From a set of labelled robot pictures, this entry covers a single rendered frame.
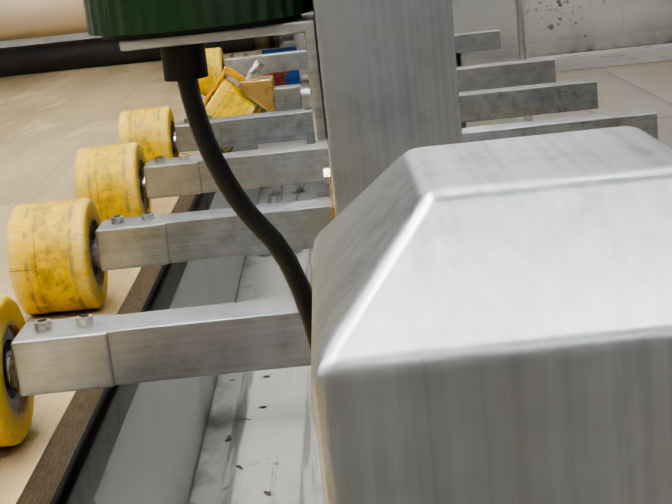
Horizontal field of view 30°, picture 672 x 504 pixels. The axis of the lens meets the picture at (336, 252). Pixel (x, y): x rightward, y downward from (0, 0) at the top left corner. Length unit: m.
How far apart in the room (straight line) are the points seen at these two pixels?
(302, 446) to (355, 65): 1.05
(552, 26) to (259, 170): 8.31
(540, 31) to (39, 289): 8.59
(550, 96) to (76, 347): 0.84
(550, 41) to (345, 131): 9.09
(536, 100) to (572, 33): 8.04
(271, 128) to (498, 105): 0.25
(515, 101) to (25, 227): 0.66
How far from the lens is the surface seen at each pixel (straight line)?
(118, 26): 0.32
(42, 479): 0.67
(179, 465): 1.24
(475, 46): 2.14
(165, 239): 0.89
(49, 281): 0.89
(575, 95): 1.40
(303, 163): 1.13
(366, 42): 0.32
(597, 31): 9.47
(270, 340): 0.65
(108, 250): 0.90
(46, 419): 0.72
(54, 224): 0.89
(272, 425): 1.42
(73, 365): 0.66
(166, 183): 1.14
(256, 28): 0.32
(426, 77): 0.32
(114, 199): 1.13
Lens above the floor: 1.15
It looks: 14 degrees down
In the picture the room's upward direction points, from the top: 6 degrees counter-clockwise
